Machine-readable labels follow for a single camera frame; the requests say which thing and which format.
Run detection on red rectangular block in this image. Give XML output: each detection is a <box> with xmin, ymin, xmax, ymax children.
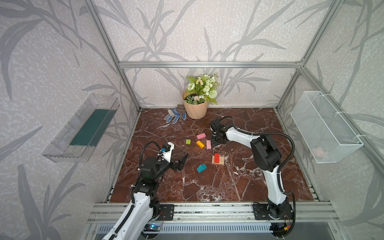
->
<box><xmin>214</xmin><ymin>153</ymin><xmax>220</xmax><ymax>164</ymax></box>

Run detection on green artificial plant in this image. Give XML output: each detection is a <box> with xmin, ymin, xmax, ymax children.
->
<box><xmin>184</xmin><ymin>74</ymin><xmax>220</xmax><ymax>105</ymax></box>

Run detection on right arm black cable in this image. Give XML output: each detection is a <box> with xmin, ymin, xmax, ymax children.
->
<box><xmin>218</xmin><ymin>116</ymin><xmax>297</xmax><ymax>238</ymax></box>

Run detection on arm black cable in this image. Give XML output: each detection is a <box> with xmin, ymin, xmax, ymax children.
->
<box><xmin>218</xmin><ymin>116</ymin><xmax>297</xmax><ymax>238</ymax></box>
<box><xmin>107</xmin><ymin>140</ymin><xmax>163</xmax><ymax>240</ymax></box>

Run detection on teal wedge block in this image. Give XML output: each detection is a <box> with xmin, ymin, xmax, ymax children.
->
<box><xmin>197</xmin><ymin>164</ymin><xmax>207</xmax><ymax>173</ymax></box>

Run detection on right base connector wires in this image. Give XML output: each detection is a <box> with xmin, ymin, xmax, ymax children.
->
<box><xmin>269</xmin><ymin>214</ymin><xmax>293</xmax><ymax>238</ymax></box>

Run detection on aluminium cage frame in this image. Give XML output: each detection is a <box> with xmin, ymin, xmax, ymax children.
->
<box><xmin>83</xmin><ymin>0</ymin><xmax>384</xmax><ymax>181</ymax></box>

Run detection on natural wood block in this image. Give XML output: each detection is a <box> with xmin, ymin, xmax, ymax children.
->
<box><xmin>212</xmin><ymin>156</ymin><xmax>225</xmax><ymax>163</ymax></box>
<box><xmin>212</xmin><ymin>160</ymin><xmax>225</xmax><ymax>165</ymax></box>

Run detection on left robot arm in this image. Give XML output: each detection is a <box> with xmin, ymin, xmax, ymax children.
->
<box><xmin>103</xmin><ymin>153</ymin><xmax>189</xmax><ymax>240</ymax></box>

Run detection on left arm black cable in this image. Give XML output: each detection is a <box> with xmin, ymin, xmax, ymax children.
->
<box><xmin>107</xmin><ymin>140</ymin><xmax>163</xmax><ymax>240</ymax></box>

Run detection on beige flower pot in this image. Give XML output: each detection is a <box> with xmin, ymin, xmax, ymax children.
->
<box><xmin>182</xmin><ymin>91</ymin><xmax>209</xmax><ymax>120</ymax></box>

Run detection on white wire basket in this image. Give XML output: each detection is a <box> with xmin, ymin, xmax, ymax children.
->
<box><xmin>291</xmin><ymin>91</ymin><xmax>364</xmax><ymax>164</ymax></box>

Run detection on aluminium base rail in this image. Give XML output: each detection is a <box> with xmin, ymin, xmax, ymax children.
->
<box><xmin>81</xmin><ymin>202</ymin><xmax>346</xmax><ymax>240</ymax></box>

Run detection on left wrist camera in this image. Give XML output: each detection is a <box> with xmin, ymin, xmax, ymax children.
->
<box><xmin>159</xmin><ymin>142</ymin><xmax>175</xmax><ymax>163</ymax></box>

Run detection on left green circuit board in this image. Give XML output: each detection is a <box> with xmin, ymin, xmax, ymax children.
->
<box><xmin>143</xmin><ymin>223</ymin><xmax>162</xmax><ymax>232</ymax></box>

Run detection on blue dotted work glove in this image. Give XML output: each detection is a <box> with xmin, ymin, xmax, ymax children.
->
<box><xmin>165</xmin><ymin>108</ymin><xmax>187</xmax><ymax>124</ymax></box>

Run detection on orange rectangular block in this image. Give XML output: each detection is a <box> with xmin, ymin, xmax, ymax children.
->
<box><xmin>196</xmin><ymin>141</ymin><xmax>205</xmax><ymax>149</ymax></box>

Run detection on clear plastic wall shelf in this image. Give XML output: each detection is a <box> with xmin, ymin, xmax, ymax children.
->
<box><xmin>43</xmin><ymin>94</ymin><xmax>120</xmax><ymax>163</ymax></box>

